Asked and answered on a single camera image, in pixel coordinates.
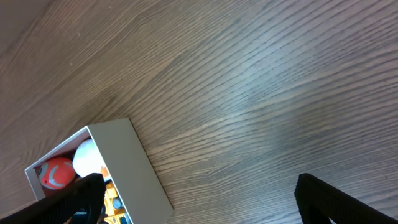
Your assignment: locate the yellow toy construction truck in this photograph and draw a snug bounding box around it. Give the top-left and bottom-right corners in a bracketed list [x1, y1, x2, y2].
[100, 182, 130, 224]

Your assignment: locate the white and yellow duck plush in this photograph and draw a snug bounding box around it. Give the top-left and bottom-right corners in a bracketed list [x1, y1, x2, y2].
[72, 139, 111, 182]

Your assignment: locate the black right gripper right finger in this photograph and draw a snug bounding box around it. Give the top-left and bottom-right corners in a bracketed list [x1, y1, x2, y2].
[294, 173, 397, 224]

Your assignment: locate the white box with pink interior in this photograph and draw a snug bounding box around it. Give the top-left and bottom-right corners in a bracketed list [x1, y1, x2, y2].
[25, 118, 174, 224]

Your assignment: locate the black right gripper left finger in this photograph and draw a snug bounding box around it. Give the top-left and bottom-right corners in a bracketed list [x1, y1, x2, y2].
[1, 174, 106, 224]

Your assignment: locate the red ball with eye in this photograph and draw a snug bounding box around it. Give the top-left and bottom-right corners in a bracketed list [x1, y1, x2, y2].
[39, 157, 76, 190]

